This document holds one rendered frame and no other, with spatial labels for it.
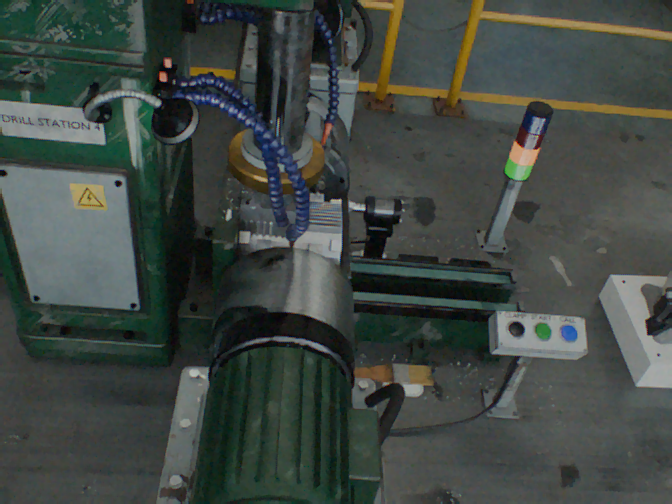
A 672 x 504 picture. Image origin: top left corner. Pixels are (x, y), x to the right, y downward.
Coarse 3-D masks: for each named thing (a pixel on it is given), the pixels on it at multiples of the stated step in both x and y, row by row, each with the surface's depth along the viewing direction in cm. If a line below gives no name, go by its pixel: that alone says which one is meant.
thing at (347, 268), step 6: (342, 198) 154; (348, 198) 154; (342, 204) 152; (348, 204) 152; (342, 210) 151; (348, 210) 151; (342, 216) 149; (348, 216) 149; (342, 222) 148; (348, 222) 148; (342, 228) 146; (348, 228) 147; (342, 234) 145; (348, 234) 145; (342, 240) 144; (348, 240) 144; (342, 246) 142; (348, 246) 142; (342, 252) 141; (348, 252) 141; (342, 258) 140; (348, 258) 140; (342, 264) 138; (348, 264) 139; (348, 270) 137; (348, 276) 136
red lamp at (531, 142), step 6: (522, 132) 159; (528, 132) 158; (516, 138) 162; (522, 138) 159; (528, 138) 158; (534, 138) 158; (540, 138) 158; (522, 144) 160; (528, 144) 159; (534, 144) 159; (540, 144) 160; (534, 150) 160
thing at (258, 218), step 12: (252, 204) 135; (264, 204) 134; (288, 204) 137; (240, 216) 131; (252, 216) 132; (264, 216) 132; (288, 216) 132; (240, 228) 134; (252, 228) 133; (264, 228) 133; (276, 228) 133
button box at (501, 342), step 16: (496, 320) 127; (512, 320) 127; (528, 320) 128; (544, 320) 128; (560, 320) 128; (576, 320) 129; (496, 336) 126; (512, 336) 126; (528, 336) 126; (560, 336) 127; (496, 352) 128; (512, 352) 128; (528, 352) 127; (544, 352) 127; (560, 352) 126; (576, 352) 126
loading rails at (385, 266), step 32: (352, 256) 155; (384, 288) 157; (416, 288) 157; (448, 288) 157; (480, 288) 157; (512, 288) 157; (384, 320) 149; (416, 320) 149; (448, 320) 150; (480, 320) 150; (416, 352) 152; (480, 352) 155
